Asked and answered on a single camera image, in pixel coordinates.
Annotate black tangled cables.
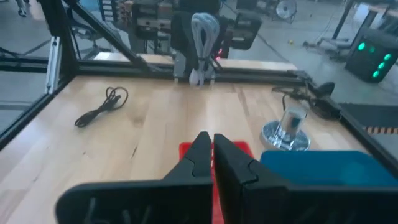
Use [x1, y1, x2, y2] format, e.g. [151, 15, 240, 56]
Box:
[272, 81, 341, 121]

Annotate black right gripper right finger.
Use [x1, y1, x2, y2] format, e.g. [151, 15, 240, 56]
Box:
[213, 133, 398, 224]

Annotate black floor mat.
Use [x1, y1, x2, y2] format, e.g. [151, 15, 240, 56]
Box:
[338, 102, 398, 135]

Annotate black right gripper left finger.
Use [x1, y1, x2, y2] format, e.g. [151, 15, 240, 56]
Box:
[55, 131, 214, 224]

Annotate shiny silver cylinder stand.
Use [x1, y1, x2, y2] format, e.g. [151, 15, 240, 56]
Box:
[260, 105, 311, 152]

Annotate black computer with green lights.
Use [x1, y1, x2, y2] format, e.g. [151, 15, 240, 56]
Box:
[344, 26, 398, 84]

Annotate orange plastic basket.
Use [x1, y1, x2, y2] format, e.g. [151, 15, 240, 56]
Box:
[212, 192, 225, 224]

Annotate silver frame bracket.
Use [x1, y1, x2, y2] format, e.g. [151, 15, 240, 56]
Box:
[45, 36, 62, 95]

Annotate round floor fan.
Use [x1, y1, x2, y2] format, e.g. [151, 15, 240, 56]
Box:
[275, 0, 298, 22]

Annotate red plastic basket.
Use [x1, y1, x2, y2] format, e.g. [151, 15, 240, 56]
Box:
[179, 141, 254, 194]

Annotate person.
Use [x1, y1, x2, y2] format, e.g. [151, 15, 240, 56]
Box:
[14, 0, 30, 18]

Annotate black aluminium table frame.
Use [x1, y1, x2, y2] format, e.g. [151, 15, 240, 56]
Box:
[0, 0, 398, 178]

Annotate blue plastic bin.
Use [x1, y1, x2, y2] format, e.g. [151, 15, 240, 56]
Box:
[260, 150, 398, 187]

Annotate black equipment box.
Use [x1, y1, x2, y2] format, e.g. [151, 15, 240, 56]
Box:
[132, 2, 172, 40]
[231, 12, 262, 50]

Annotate black cable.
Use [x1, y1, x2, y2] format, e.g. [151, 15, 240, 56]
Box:
[74, 86, 129, 128]

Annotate white cable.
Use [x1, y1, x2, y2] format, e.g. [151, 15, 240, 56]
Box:
[188, 12, 221, 87]

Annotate black-legged desk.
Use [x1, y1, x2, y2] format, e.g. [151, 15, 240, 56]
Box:
[303, 0, 398, 52]

